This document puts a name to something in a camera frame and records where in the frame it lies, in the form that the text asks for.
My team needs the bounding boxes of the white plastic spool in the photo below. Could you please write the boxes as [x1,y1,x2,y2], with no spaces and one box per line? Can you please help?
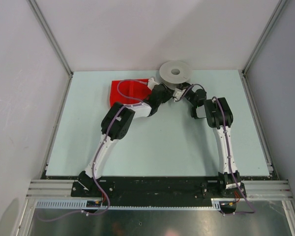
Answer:
[159,60,192,89]

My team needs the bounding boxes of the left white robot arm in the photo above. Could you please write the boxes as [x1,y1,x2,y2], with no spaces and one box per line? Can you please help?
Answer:
[78,83,174,197]

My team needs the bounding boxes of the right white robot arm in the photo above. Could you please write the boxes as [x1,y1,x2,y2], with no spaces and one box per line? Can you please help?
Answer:
[178,83,242,197]

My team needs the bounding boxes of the red two-compartment bin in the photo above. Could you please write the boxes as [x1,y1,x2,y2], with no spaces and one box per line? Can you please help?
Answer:
[109,79,151,107]

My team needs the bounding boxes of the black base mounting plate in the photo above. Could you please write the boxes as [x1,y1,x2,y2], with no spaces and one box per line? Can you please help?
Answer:
[71,177,246,207]

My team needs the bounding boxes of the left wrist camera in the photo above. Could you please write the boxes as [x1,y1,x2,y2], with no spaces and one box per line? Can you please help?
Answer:
[147,77,158,90]

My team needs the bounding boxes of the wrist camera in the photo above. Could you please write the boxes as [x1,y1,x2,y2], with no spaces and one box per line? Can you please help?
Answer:
[173,88,186,102]
[147,77,158,90]

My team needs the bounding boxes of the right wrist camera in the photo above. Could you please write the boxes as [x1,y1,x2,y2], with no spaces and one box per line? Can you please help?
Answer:
[173,88,186,102]

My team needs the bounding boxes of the right aluminium frame post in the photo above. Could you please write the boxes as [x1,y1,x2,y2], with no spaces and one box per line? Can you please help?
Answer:
[241,0,289,74]

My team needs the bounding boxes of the aluminium frame post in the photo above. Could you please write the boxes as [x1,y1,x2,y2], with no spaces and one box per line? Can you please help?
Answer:
[26,0,74,76]
[241,0,289,74]

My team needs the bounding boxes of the left aluminium frame post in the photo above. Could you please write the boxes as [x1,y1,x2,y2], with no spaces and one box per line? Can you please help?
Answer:
[26,0,74,76]

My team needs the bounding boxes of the grey slotted cable duct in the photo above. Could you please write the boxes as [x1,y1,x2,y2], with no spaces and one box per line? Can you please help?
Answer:
[36,199,236,210]

